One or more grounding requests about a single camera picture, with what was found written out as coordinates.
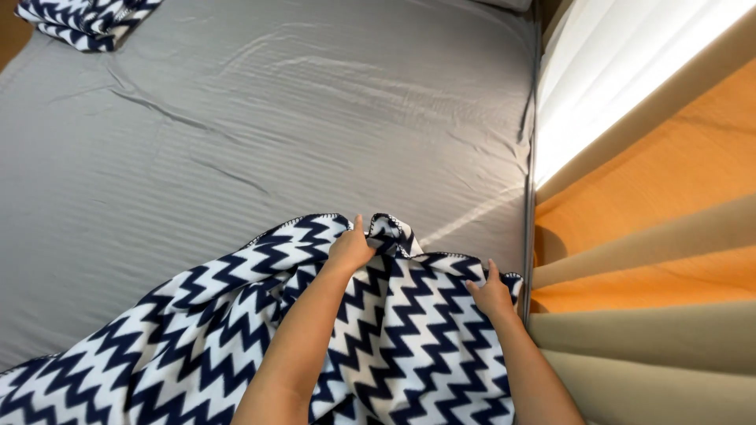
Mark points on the person's left hand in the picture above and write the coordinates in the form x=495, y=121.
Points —
x=351, y=249

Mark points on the orange and beige curtain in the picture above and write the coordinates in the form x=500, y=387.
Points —
x=649, y=265

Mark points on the white sheer curtain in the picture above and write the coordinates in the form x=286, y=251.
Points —
x=608, y=65

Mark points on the person's right hand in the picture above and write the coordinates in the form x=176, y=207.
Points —
x=491, y=298

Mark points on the folded navy white zigzag blanket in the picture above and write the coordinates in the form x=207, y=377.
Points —
x=88, y=20

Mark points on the grey striped bed sheet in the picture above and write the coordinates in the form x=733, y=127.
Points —
x=266, y=136

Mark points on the navy white zigzag fleece blanket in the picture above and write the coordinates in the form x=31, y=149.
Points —
x=266, y=330

